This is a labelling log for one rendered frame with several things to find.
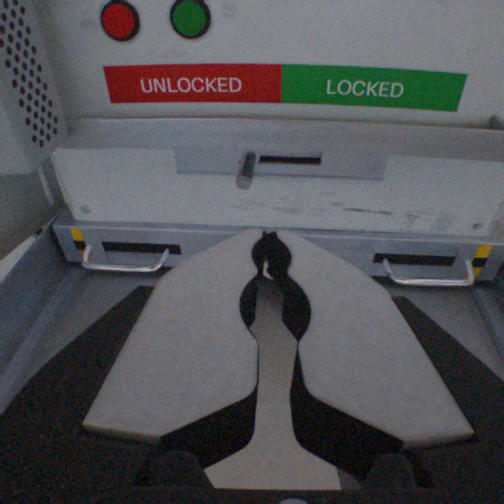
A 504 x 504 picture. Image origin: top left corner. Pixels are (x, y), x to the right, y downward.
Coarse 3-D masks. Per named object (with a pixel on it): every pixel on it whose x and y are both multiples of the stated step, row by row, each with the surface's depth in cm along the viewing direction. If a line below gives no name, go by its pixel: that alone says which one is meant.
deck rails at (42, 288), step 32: (32, 256) 42; (64, 256) 49; (0, 288) 36; (32, 288) 42; (64, 288) 46; (480, 288) 45; (0, 320) 37; (32, 320) 41; (0, 352) 37; (32, 352) 38; (0, 384) 35
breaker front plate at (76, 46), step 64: (64, 0) 29; (128, 0) 29; (256, 0) 28; (320, 0) 28; (384, 0) 27; (448, 0) 27; (64, 64) 32; (128, 64) 32; (320, 64) 31; (384, 64) 31; (448, 64) 30; (128, 192) 42; (192, 192) 41; (256, 192) 40; (320, 192) 40; (384, 192) 39; (448, 192) 38
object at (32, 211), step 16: (48, 160) 52; (0, 176) 48; (16, 176) 51; (32, 176) 53; (48, 176) 53; (0, 192) 49; (16, 192) 51; (32, 192) 54; (0, 208) 49; (16, 208) 52; (32, 208) 55; (48, 208) 54; (0, 224) 50; (16, 224) 52; (32, 224) 52; (0, 240) 50; (16, 240) 50; (0, 256) 48
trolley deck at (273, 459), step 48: (96, 288) 46; (384, 288) 46; (432, 288) 46; (288, 336) 40; (480, 336) 40; (288, 384) 36; (288, 432) 32; (240, 480) 29; (288, 480) 29; (336, 480) 29
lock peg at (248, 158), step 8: (240, 152) 37; (248, 152) 36; (256, 152) 37; (240, 160) 36; (248, 160) 35; (256, 160) 37; (240, 168) 34; (248, 168) 34; (240, 176) 33; (248, 176) 33; (240, 184) 33; (248, 184) 33
